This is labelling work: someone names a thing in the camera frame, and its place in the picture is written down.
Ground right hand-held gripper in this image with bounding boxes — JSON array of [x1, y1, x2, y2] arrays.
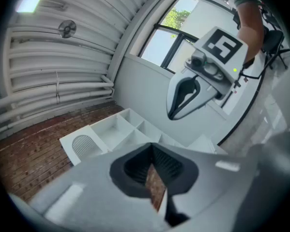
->
[[166, 26, 249, 121]]

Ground black office chair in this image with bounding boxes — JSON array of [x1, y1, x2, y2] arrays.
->
[[260, 8, 290, 70]]

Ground black wristband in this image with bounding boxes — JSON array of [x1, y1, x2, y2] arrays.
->
[[243, 58, 256, 69]]

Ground black-framed window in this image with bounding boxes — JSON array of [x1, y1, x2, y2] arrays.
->
[[137, 0, 235, 74]]

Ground white shelf cabinet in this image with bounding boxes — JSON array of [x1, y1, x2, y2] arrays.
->
[[90, 107, 229, 156]]

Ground person's right forearm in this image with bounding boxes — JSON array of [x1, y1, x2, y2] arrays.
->
[[236, 0, 266, 65]]

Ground round ceiling fan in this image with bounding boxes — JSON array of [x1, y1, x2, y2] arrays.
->
[[57, 19, 77, 39]]

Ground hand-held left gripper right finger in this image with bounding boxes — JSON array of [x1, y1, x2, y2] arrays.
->
[[151, 143, 259, 232]]

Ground bundle of white ceiling pipes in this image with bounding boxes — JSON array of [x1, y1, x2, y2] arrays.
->
[[0, 75, 114, 136]]

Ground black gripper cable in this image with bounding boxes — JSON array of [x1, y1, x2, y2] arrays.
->
[[233, 57, 269, 88]]

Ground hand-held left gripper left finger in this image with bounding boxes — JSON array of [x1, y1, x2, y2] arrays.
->
[[28, 143, 171, 232]]

